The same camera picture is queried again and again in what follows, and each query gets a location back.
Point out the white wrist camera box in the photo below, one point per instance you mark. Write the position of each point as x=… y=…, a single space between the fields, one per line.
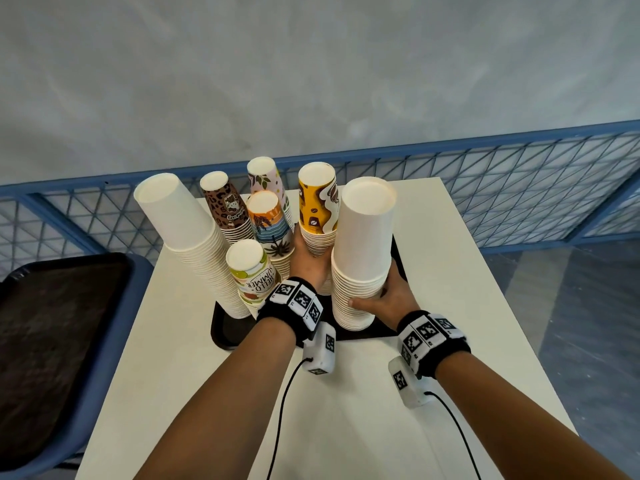
x=407 y=384
x=320 y=352

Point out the pale floral cup stack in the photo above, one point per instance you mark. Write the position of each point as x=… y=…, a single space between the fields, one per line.
x=267 y=179

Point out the person's right thumb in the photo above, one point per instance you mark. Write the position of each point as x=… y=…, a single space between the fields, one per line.
x=366 y=303

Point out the person's left fingers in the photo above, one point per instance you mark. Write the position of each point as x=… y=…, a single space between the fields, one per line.
x=297 y=237

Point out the blue plastic cart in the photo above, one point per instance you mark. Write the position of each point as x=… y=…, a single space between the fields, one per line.
x=107 y=344

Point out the person's right forearm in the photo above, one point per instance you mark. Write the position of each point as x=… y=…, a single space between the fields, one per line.
x=505 y=419

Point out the person's left hand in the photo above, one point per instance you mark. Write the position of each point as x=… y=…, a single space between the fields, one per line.
x=310 y=269

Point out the black marker wristband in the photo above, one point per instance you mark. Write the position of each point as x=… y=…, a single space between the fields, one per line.
x=432 y=342
x=290 y=304

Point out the wide plain white cup stack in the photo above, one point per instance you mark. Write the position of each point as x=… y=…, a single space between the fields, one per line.
x=195 y=234

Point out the tall plain white cup stack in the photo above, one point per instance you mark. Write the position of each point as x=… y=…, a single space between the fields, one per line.
x=362 y=244

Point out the black plastic tray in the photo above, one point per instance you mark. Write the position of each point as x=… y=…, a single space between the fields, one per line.
x=227 y=332

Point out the white fruit print cup stack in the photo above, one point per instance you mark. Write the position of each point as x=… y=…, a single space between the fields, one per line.
x=250 y=274

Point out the dark brown tray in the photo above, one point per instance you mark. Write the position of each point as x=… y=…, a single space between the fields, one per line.
x=50 y=344

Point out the yellow coffee print cup stack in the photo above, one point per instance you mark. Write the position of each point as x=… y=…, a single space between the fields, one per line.
x=317 y=204

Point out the person's right hand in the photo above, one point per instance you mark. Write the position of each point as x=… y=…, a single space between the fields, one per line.
x=395 y=304

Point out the orange palm print cup stack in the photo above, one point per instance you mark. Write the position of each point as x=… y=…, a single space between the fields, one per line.
x=272 y=229

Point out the person's left forearm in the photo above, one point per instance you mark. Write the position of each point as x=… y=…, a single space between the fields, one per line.
x=235 y=404

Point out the brown printed cup stack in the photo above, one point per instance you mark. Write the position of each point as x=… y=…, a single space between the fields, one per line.
x=227 y=207

